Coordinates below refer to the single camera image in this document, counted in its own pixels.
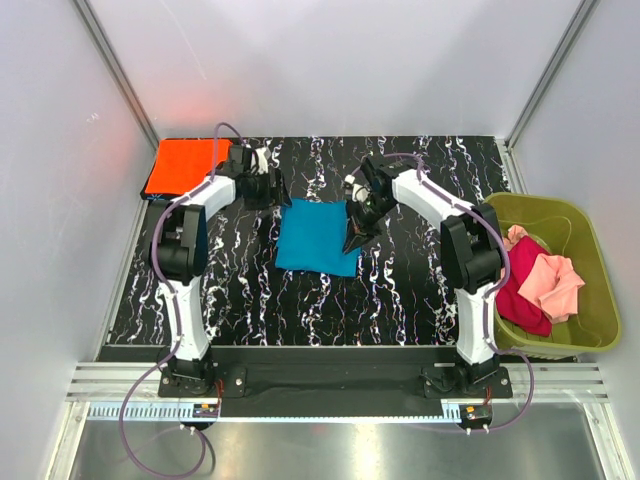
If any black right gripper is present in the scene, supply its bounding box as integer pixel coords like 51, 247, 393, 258
343, 193, 398, 256

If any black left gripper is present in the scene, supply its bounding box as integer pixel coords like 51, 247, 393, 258
242, 168, 291, 211

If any blue t shirt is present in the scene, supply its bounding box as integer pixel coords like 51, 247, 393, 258
275, 198, 360, 278

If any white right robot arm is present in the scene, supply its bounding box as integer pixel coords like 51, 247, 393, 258
343, 153, 510, 397

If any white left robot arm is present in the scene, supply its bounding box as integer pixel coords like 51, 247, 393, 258
146, 144, 291, 396

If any folded orange t shirt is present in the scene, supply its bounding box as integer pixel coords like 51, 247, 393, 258
141, 139, 232, 199

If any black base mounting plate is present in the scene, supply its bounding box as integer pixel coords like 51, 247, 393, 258
158, 346, 513, 421

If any pink t shirt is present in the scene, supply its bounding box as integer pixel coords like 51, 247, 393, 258
496, 225, 585, 337

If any olive green plastic bin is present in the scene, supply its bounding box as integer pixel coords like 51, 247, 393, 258
487, 193, 621, 359

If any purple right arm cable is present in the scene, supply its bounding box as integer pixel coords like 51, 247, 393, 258
382, 152, 534, 432

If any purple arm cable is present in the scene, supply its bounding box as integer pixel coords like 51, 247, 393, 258
382, 152, 534, 432
118, 120, 246, 479

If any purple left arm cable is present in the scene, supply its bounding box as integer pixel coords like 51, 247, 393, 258
118, 120, 246, 479

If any aluminium frame rail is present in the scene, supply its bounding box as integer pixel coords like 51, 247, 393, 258
64, 362, 611, 401

